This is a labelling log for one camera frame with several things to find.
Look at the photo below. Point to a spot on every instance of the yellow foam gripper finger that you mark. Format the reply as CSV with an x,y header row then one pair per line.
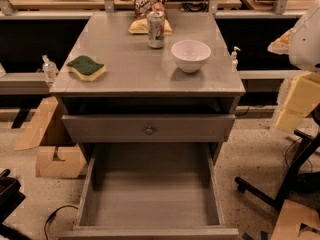
x,y
281,45
297,98

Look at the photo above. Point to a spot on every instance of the green and yellow sponge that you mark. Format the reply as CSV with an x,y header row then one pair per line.
x,y
86,68

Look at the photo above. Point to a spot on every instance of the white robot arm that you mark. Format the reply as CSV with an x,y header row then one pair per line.
x,y
304,50

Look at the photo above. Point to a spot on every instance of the brass drawer knob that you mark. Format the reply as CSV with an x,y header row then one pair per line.
x,y
149,130

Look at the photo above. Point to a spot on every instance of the grey drawer cabinet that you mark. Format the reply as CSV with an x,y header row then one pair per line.
x,y
140,80

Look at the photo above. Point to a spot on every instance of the open grey bottom drawer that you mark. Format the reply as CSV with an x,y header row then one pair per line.
x,y
150,191

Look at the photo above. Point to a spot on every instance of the grey middle drawer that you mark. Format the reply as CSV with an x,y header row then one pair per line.
x,y
131,128

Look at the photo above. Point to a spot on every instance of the white ceramic bowl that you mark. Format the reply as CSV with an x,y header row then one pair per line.
x,y
190,55

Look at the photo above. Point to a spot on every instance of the cardboard piece bottom right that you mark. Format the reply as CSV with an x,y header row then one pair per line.
x,y
296,222

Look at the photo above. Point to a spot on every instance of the silver soda can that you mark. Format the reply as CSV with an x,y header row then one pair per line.
x,y
156,23

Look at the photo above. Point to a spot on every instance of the chip bag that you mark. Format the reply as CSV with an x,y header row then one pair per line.
x,y
142,8

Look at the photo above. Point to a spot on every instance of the clear sanitizer bottle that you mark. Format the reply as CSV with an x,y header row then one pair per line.
x,y
49,68

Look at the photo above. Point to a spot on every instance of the cardboard box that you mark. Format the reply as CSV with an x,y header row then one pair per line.
x,y
56,155

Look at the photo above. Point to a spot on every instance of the black object at left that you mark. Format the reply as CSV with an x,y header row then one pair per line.
x,y
10,198

